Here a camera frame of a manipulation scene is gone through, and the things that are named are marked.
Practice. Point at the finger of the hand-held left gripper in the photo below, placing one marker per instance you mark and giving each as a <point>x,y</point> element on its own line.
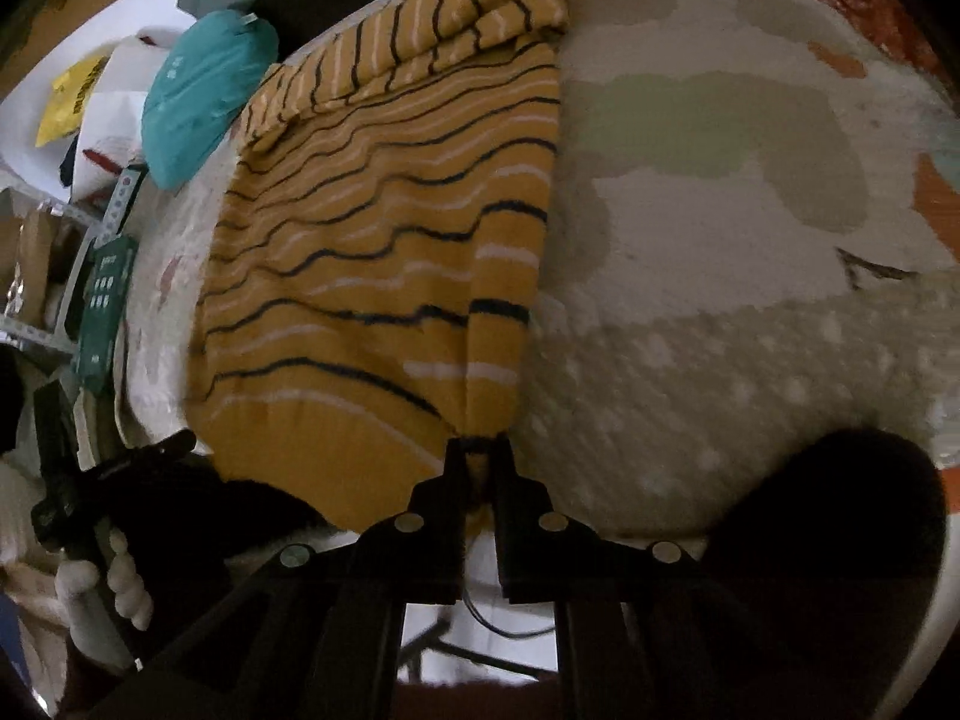
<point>150,451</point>

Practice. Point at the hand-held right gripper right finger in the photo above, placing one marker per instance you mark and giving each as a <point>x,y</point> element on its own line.
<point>501,465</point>

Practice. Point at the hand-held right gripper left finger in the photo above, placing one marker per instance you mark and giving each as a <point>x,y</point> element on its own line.
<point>453,465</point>

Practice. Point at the yellow striped sweater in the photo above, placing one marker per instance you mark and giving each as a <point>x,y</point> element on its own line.
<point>375,262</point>

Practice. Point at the person's left hand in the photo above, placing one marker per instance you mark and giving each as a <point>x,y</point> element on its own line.
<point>127,585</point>

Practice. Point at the green printed box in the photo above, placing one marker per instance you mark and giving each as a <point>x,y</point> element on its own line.
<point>105,300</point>

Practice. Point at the patterned beige blanket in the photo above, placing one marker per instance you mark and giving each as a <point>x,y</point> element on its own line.
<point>712,202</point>

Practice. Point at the dark rounded object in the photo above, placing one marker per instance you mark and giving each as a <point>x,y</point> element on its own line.
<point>832,540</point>

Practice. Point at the white paper bag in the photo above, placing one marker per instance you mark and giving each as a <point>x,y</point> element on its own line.
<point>120,112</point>

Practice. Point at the yellow plastic bag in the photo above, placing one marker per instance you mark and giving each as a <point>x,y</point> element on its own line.
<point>71,101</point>

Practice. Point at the teal cushion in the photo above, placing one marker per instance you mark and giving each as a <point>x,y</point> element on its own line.
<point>199,94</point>

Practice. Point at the perforated metal rail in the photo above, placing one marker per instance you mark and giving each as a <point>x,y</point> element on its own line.
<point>112,206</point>

